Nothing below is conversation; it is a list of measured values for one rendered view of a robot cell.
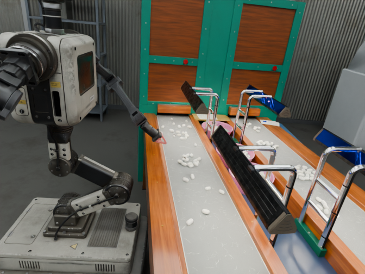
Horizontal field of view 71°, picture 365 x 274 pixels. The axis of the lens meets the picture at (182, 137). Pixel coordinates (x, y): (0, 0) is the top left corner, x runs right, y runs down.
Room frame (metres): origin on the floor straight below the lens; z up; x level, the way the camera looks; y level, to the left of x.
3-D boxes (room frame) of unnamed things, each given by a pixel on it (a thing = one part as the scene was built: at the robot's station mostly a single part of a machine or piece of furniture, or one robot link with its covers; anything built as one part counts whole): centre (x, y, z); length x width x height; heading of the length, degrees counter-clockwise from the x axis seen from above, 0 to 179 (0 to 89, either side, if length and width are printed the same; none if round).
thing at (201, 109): (1.79, -0.04, 1.08); 0.62 x 0.08 x 0.07; 11
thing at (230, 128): (2.01, -0.28, 0.72); 0.27 x 0.27 x 0.10
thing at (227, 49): (2.58, -0.20, 1.32); 1.36 x 0.55 x 0.95; 101
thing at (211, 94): (1.80, -0.12, 0.90); 0.20 x 0.19 x 0.45; 11
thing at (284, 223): (0.84, -0.24, 1.08); 0.62 x 0.08 x 0.07; 11
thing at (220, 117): (2.23, -0.24, 0.77); 0.33 x 0.15 x 0.01; 101
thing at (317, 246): (0.93, -0.71, 0.90); 0.20 x 0.19 x 0.45; 11
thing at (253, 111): (2.35, -0.56, 0.83); 0.30 x 0.06 x 0.07; 101
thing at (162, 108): (2.21, 0.10, 0.83); 0.30 x 0.06 x 0.07; 101
